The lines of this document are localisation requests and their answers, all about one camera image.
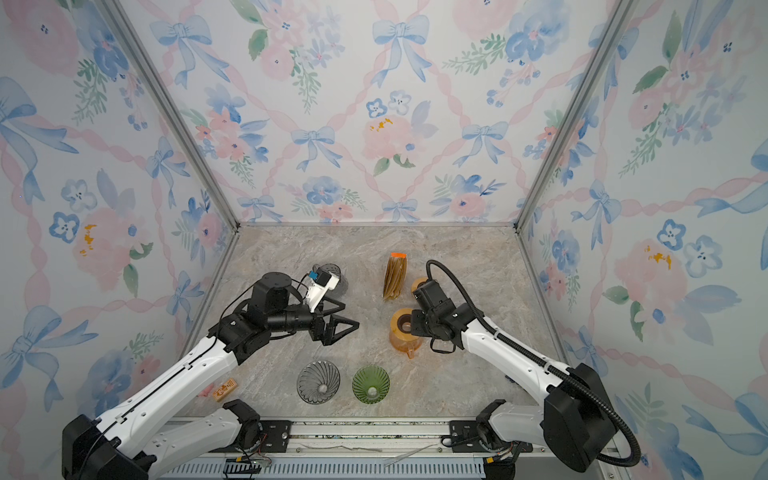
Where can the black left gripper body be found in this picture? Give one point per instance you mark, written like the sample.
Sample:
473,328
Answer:
317,328

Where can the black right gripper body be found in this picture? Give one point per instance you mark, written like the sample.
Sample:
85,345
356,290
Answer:
422,326

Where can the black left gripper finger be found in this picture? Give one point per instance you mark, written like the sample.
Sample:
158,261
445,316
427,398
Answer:
337,328
328,307

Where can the orange glass carafe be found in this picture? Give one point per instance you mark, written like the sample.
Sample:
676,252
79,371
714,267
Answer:
405,343

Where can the green glass dripper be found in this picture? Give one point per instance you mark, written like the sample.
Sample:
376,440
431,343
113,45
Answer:
371,384

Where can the wooden ring holder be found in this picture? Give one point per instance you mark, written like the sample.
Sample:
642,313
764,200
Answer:
401,320
418,283

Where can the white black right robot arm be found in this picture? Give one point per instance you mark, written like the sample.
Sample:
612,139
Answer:
569,417

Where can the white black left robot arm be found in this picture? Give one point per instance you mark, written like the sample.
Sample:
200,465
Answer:
129,441

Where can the grey glass dripper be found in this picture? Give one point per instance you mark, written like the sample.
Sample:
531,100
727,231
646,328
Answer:
318,382

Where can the clear grey glass carafe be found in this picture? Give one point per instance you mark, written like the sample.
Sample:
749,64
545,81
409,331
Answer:
341,286

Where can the small wooden toy block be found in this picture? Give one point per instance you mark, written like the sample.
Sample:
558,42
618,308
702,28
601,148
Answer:
225,389

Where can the pink small toy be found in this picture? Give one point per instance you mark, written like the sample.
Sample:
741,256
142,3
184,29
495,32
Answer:
206,392

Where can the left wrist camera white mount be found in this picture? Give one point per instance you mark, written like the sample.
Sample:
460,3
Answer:
319,284

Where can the aluminium mounting rail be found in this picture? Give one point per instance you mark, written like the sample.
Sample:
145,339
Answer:
360,448

